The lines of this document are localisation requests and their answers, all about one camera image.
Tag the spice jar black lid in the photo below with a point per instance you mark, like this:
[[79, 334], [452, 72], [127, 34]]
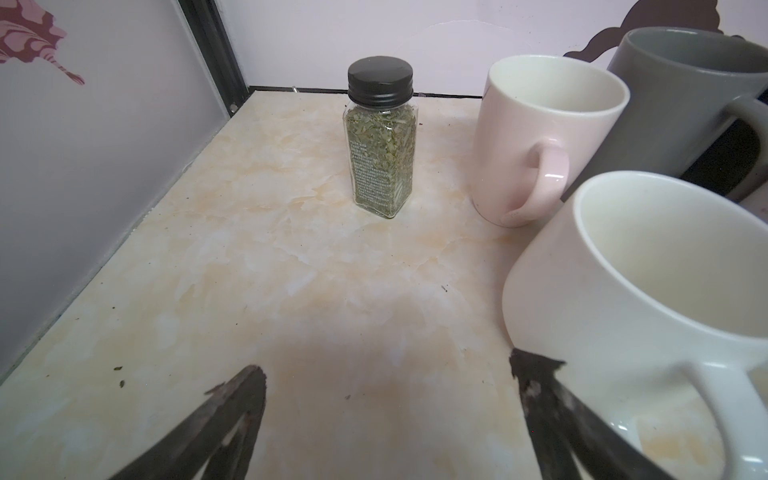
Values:
[[380, 126]]

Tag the white ribbed mug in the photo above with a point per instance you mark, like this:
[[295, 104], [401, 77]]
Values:
[[649, 288]]

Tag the grey mug front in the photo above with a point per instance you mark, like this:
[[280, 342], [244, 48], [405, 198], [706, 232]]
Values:
[[687, 87]]

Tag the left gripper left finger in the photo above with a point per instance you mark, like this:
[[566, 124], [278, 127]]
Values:
[[216, 440]]

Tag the black mug white base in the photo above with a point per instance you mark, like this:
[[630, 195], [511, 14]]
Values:
[[735, 165]]

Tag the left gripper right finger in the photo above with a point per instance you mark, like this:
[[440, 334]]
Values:
[[566, 434]]

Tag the pink mug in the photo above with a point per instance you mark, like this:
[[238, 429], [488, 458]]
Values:
[[542, 118]]

